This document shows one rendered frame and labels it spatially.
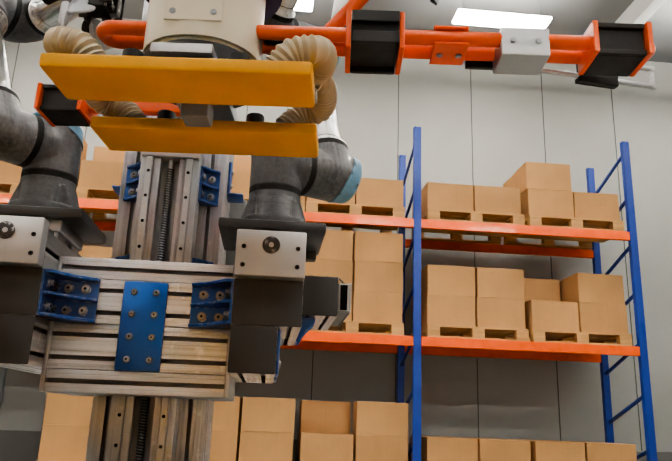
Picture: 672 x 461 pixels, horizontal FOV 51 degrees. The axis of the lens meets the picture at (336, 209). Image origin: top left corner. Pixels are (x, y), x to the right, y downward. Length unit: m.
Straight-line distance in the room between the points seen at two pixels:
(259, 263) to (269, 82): 0.53
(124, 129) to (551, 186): 8.38
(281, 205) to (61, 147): 0.49
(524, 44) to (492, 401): 8.95
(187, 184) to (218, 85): 0.75
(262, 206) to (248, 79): 0.65
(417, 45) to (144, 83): 0.40
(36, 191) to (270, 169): 0.49
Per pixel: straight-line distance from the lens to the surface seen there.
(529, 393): 10.05
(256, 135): 1.07
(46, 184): 1.61
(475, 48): 1.10
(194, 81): 0.93
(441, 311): 8.46
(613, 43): 1.11
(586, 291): 9.09
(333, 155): 1.65
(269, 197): 1.53
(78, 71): 0.95
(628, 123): 11.65
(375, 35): 1.02
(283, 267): 1.36
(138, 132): 1.11
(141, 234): 1.64
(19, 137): 1.60
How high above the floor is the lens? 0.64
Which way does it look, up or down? 17 degrees up
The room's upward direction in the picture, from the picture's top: 2 degrees clockwise
